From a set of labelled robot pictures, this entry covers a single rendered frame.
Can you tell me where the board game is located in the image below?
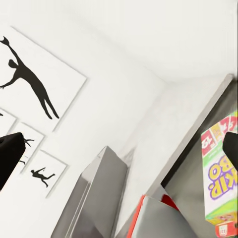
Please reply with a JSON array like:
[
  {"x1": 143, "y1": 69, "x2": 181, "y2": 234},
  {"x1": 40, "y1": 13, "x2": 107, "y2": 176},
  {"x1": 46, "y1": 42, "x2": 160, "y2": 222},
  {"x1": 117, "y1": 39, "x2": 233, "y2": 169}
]
[{"x1": 201, "y1": 111, "x2": 238, "y2": 238}]

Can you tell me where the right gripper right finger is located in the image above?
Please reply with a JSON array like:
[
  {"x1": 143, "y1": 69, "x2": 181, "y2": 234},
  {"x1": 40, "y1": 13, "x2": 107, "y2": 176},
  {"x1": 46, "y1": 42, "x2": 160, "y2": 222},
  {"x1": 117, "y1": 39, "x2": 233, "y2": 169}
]
[{"x1": 222, "y1": 131, "x2": 238, "y2": 171}]

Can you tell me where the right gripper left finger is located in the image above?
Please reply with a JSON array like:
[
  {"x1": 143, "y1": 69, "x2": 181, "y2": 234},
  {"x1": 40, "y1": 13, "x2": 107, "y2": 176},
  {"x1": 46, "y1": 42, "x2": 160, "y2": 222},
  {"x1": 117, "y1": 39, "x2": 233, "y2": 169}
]
[{"x1": 0, "y1": 132, "x2": 26, "y2": 190}]

